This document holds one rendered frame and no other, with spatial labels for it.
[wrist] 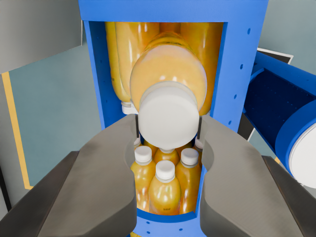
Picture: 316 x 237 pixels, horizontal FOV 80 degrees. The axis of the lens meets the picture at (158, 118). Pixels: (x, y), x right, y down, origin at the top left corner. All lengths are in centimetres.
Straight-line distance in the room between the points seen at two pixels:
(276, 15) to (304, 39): 27
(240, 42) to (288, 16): 140
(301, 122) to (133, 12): 52
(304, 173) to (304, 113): 18
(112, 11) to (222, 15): 12
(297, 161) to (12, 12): 108
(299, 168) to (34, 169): 232
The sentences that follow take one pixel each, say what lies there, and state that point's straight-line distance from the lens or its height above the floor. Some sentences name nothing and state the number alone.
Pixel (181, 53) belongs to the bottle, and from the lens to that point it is 16.
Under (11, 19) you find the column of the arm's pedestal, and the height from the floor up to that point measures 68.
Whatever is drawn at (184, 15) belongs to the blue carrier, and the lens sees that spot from 22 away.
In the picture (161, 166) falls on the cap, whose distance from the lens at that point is 40.
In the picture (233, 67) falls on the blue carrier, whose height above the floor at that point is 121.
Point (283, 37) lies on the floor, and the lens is 167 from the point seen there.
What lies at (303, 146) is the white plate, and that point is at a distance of 63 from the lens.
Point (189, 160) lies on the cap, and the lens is 43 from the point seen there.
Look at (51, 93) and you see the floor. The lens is 184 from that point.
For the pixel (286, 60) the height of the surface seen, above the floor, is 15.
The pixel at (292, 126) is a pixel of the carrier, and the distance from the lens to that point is 64.
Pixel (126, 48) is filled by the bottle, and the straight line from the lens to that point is 32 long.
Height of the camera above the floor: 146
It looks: 61 degrees down
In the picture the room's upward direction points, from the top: 175 degrees counter-clockwise
